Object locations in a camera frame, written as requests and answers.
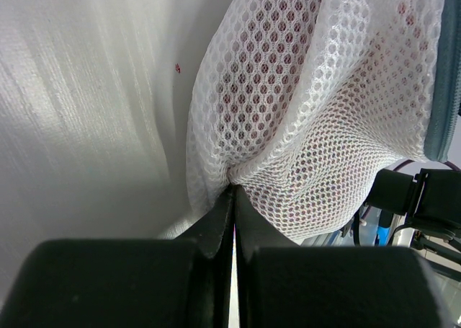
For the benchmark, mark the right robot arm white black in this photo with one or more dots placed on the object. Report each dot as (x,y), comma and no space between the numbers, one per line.
(421,211)

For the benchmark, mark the blue-trimmed mesh laundry bag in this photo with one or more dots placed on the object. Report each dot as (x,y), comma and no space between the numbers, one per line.
(303,102)

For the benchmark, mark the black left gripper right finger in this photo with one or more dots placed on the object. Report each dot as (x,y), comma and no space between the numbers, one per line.
(282,284)

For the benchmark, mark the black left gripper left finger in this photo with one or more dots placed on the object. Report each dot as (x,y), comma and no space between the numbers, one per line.
(180,282)

